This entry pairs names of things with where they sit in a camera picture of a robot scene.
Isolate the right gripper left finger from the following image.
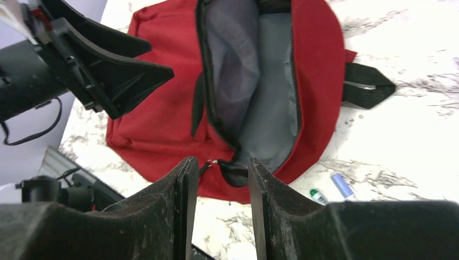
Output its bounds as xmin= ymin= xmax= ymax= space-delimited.
xmin=1 ymin=157 xmax=199 ymax=259

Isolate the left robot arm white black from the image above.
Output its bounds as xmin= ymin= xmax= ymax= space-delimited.
xmin=1 ymin=1 xmax=174 ymax=135

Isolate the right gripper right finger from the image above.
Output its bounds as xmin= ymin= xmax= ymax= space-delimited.
xmin=248 ymin=158 xmax=458 ymax=259

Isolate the blue capped white marker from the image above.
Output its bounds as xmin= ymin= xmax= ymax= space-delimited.
xmin=310 ymin=189 xmax=329 ymax=206

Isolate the red student backpack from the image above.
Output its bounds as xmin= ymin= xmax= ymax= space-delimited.
xmin=106 ymin=1 xmax=396 ymax=204

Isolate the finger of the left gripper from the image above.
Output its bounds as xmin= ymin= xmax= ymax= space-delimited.
xmin=43 ymin=0 xmax=152 ymax=58
xmin=62 ymin=18 xmax=175 ymax=119

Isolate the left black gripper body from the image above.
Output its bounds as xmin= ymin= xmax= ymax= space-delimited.
xmin=28 ymin=1 xmax=122 ymax=119

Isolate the clear pen blue cap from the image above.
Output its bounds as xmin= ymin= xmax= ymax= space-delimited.
xmin=331 ymin=173 xmax=356 ymax=200

